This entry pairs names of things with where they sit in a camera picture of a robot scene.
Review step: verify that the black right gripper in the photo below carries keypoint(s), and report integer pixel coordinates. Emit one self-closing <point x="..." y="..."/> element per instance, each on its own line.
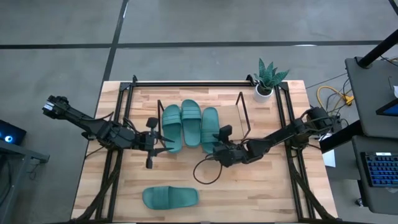
<point x="230" y="154"/>

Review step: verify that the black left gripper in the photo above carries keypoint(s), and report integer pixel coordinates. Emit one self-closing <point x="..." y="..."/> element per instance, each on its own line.
<point x="150" y="141"/>

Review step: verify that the teal rubber slide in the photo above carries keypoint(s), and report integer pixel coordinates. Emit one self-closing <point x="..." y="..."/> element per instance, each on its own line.
<point x="210" y="124"/>
<point x="191" y="124"/>
<point x="171" y="124"/>
<point x="171" y="197"/>

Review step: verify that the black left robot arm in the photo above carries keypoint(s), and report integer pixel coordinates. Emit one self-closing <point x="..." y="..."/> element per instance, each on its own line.
<point x="93" y="126"/>

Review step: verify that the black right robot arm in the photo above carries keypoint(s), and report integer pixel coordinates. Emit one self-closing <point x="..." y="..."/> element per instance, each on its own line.
<point x="280" y="133"/>

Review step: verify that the black metal wooden shelf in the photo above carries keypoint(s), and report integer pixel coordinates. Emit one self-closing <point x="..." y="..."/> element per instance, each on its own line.
<point x="231" y="121"/>

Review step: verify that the potted plant white pot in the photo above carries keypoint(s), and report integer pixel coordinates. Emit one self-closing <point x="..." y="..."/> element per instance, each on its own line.
<point x="262" y="95"/>

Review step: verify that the white paper sheet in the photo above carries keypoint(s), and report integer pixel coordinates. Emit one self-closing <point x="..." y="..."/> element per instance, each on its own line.
<point x="329" y="158"/>

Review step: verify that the black desk crossbar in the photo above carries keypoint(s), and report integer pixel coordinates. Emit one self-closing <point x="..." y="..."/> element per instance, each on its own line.
<point x="339" y="137"/>

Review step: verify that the dark grey desk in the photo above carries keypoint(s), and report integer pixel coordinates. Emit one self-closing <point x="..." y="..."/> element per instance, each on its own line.
<point x="28" y="154"/>

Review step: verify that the black computer glowing fan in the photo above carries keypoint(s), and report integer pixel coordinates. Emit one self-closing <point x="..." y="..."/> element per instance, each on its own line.
<point x="12" y="132"/>

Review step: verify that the backlit keyboard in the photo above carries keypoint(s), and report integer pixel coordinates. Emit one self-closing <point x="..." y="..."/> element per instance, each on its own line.
<point x="382" y="169"/>

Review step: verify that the blue screen tablet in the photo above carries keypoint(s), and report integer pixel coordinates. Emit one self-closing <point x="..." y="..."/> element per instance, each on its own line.
<point x="391" y="109"/>

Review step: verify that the black pole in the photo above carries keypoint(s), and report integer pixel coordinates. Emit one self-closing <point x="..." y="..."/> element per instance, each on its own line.
<point x="376" y="48"/>

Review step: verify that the black aluminium table frame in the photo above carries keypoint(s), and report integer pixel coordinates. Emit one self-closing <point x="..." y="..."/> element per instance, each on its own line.
<point x="192" y="84"/>

